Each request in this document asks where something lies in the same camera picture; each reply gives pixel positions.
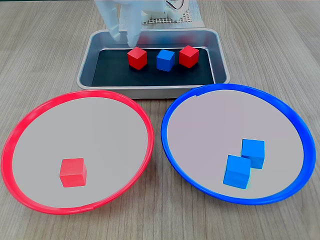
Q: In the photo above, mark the red cube block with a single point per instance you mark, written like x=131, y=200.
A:
x=188, y=57
x=73, y=173
x=137, y=58

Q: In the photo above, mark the blue cube block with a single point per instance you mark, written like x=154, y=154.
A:
x=165, y=60
x=237, y=172
x=253, y=151

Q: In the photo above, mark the black tray liner mat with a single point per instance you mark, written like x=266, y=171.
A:
x=150, y=77

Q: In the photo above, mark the silver metal tray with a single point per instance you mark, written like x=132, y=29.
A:
x=222, y=72

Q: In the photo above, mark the white mesh mat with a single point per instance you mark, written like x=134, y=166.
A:
x=186, y=20

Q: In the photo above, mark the red-rimmed white dish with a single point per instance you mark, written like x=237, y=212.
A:
x=100, y=140

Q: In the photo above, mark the blue-rimmed white dish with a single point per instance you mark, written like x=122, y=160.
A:
x=212, y=125

